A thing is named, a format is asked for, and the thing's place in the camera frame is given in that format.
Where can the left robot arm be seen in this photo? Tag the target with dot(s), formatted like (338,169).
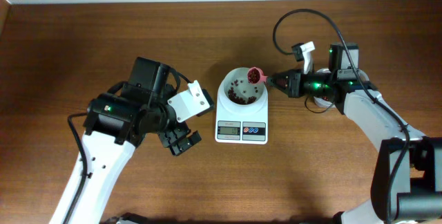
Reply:
(117,122)

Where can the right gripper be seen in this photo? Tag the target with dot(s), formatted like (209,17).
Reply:
(295,83)

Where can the red beans in bowl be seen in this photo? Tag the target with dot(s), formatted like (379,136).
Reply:
(242,92)

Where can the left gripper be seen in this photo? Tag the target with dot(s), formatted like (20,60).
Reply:
(179,131)

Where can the white round bowl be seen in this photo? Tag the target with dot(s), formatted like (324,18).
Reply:
(238,73)

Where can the pink measuring scoop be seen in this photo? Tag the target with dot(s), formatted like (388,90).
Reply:
(255,76)

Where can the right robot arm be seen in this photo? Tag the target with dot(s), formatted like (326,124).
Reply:
(406,187)

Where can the white digital kitchen scale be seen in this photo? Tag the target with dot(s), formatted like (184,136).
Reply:
(242,124)

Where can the clear plastic bean container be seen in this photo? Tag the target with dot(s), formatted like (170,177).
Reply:
(325,100)

